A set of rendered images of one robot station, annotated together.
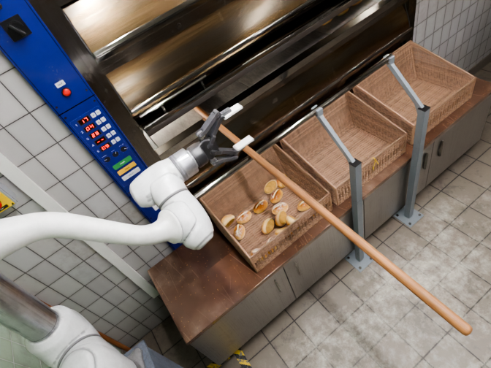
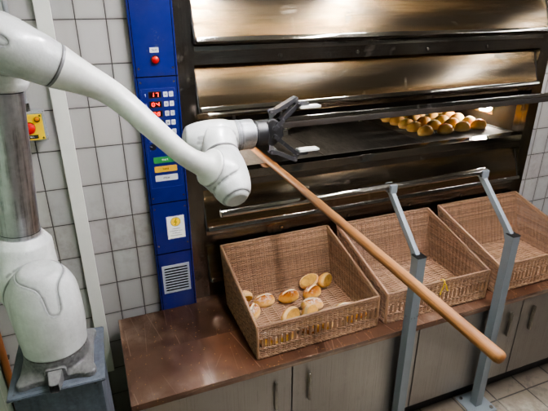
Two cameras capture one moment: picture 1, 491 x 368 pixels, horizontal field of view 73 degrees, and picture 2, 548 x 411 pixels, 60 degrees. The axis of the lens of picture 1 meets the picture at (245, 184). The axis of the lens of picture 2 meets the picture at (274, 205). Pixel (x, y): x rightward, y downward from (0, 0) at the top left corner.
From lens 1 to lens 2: 0.65 m
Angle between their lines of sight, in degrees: 23
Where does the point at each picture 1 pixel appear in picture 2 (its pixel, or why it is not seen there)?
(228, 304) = (205, 382)
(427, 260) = not seen: outside the picture
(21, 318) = (17, 195)
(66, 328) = (42, 244)
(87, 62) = (186, 46)
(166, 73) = (249, 92)
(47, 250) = not seen: hidden behind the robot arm
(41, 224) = (111, 83)
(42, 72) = (146, 33)
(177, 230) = (217, 165)
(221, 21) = (320, 72)
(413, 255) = not seen: outside the picture
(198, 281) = (178, 347)
